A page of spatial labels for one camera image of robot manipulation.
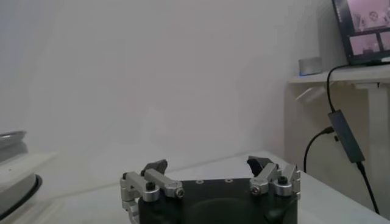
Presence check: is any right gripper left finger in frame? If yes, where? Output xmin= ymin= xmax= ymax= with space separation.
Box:
xmin=119 ymin=158 xmax=186 ymax=224

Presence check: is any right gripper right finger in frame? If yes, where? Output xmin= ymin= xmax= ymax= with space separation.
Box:
xmin=246 ymin=155 xmax=302 ymax=199

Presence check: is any black usb hub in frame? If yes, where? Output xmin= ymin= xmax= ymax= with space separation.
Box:
xmin=327 ymin=109 xmax=366 ymax=164

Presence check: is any grey cylinder speaker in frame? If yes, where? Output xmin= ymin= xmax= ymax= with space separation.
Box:
xmin=298 ymin=56 xmax=323 ymax=76

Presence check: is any white side desk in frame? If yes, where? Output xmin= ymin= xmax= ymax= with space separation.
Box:
xmin=283 ymin=63 xmax=390 ymax=211

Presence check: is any cream electric cooker base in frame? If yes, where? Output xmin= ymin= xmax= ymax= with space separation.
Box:
xmin=0 ymin=152 xmax=43 ymax=222

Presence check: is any black monitor screen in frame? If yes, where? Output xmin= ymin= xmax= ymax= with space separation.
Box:
xmin=331 ymin=0 xmax=390 ymax=66

